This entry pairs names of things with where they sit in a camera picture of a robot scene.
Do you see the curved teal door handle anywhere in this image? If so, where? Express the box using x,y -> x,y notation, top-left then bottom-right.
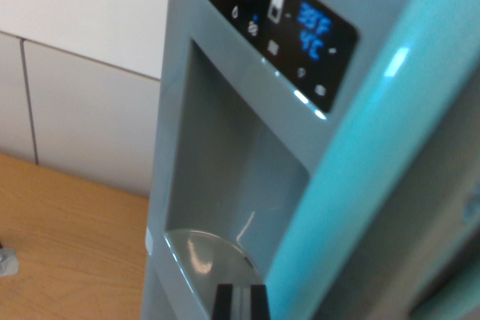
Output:
262,0 -> 480,320

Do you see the grey fridge door with dispenser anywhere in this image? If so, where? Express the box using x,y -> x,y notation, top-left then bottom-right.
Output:
140,0 -> 480,320

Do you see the black control panel sticker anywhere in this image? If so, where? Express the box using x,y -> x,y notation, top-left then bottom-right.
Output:
196,0 -> 360,114

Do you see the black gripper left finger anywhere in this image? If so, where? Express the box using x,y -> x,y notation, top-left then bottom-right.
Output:
211,283 -> 243,320

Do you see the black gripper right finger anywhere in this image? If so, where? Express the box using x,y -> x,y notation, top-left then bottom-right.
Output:
241,283 -> 271,320

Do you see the small grey tape piece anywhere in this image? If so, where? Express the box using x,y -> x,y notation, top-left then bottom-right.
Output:
0,247 -> 20,279

